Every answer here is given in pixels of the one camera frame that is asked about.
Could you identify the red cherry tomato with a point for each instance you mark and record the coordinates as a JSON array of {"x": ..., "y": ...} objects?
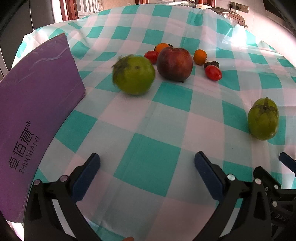
[
  {"x": 213, "y": 73},
  {"x": 152, "y": 56}
]

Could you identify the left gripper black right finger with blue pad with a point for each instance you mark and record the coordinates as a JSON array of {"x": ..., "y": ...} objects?
[{"x": 243, "y": 210}]

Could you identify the wall power socket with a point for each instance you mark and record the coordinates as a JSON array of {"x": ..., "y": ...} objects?
[{"x": 238, "y": 7}]

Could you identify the dark red apple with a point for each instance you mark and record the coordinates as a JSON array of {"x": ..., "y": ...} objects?
[{"x": 175, "y": 64}]

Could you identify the purple cardboard box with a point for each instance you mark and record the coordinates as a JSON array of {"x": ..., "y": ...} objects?
[{"x": 37, "y": 95}]

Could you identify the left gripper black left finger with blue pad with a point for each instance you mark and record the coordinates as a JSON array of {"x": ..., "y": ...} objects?
[{"x": 41, "y": 221}]

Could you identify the teal white checkered tablecloth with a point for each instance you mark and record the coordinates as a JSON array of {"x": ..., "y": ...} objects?
[{"x": 147, "y": 186}]

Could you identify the orange tangerine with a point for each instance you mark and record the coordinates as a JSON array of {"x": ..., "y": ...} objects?
[
  {"x": 158, "y": 48},
  {"x": 200, "y": 57}
]

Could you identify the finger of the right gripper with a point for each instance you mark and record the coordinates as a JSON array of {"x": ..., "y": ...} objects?
[
  {"x": 271, "y": 185},
  {"x": 288, "y": 161}
]

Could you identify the green guava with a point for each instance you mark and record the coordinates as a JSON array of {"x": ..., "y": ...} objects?
[
  {"x": 263, "y": 119},
  {"x": 133, "y": 75}
]

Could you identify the steel pot with lid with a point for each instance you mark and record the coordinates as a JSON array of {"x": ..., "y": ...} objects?
[{"x": 234, "y": 17}]

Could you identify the red wooden cabinet frame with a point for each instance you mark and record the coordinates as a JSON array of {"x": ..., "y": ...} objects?
[{"x": 69, "y": 10}]

